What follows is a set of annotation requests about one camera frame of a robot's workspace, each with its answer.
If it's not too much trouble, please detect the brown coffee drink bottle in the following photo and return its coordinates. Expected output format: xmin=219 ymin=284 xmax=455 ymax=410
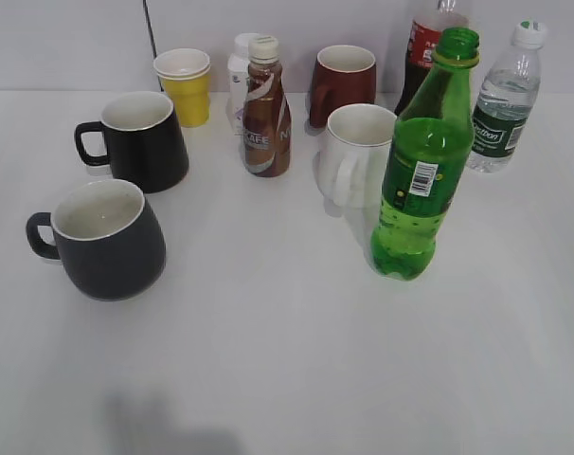
xmin=242 ymin=35 xmax=292 ymax=178

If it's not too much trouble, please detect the black ceramic mug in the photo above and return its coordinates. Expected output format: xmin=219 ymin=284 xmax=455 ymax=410
xmin=74 ymin=91 xmax=189 ymax=193

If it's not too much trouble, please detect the white plastic bottle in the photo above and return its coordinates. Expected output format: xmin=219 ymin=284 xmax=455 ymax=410
xmin=227 ymin=32 xmax=260 ymax=136

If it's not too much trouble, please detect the black cable on wall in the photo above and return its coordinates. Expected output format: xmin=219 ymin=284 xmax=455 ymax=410
xmin=142 ymin=0 xmax=166 ymax=94

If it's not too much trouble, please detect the dark grey ceramic mug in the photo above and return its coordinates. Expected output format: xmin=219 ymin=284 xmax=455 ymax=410
xmin=26 ymin=179 xmax=166 ymax=300

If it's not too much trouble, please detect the dark red ceramic mug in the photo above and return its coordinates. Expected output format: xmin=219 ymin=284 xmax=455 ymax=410
xmin=309 ymin=45 xmax=376 ymax=129

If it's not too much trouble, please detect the clear water bottle green label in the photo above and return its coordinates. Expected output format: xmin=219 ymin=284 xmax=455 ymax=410
xmin=467 ymin=19 xmax=547 ymax=173

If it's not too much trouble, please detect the cola bottle red label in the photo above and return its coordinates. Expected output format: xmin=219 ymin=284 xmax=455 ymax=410
xmin=395 ymin=0 xmax=472 ymax=116

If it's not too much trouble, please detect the green plastic bottle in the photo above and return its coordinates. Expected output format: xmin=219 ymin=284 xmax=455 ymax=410
xmin=370 ymin=27 xmax=479 ymax=281

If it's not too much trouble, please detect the white ceramic mug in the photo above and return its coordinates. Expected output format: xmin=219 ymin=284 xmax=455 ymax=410
xmin=316 ymin=103 xmax=397 ymax=209

